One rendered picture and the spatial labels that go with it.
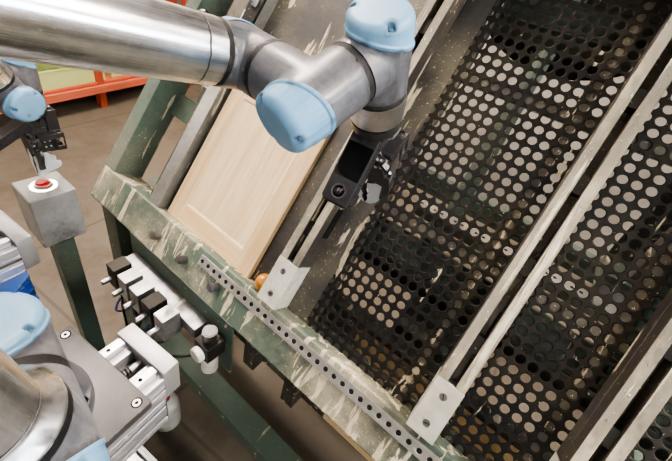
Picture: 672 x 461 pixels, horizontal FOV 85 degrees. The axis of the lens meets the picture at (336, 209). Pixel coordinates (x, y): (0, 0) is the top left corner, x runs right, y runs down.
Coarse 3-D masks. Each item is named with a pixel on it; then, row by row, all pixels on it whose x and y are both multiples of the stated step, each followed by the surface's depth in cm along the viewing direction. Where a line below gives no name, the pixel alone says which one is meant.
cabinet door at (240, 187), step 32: (224, 128) 111; (256, 128) 107; (224, 160) 110; (256, 160) 105; (288, 160) 101; (192, 192) 113; (224, 192) 108; (256, 192) 104; (288, 192) 99; (192, 224) 111; (224, 224) 107; (256, 224) 102; (224, 256) 105; (256, 256) 101
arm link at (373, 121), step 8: (400, 104) 46; (360, 112) 46; (368, 112) 45; (376, 112) 45; (384, 112) 45; (392, 112) 46; (400, 112) 47; (352, 120) 49; (360, 120) 47; (368, 120) 47; (376, 120) 46; (384, 120) 46; (392, 120) 47; (400, 120) 49; (360, 128) 49; (368, 128) 48; (376, 128) 48; (384, 128) 48; (392, 128) 48
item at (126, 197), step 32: (96, 192) 125; (128, 192) 119; (128, 224) 117; (160, 224) 112; (160, 256) 110; (192, 256) 106; (192, 288) 104; (224, 288) 100; (256, 320) 95; (288, 320) 91; (288, 352) 90; (320, 352) 87; (320, 384) 86; (352, 416) 82; (384, 448) 79; (448, 448) 76
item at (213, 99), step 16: (272, 0) 109; (208, 96) 112; (224, 96) 113; (208, 112) 112; (192, 128) 113; (208, 128) 115; (192, 144) 113; (176, 160) 114; (192, 160) 116; (176, 176) 114; (160, 192) 115
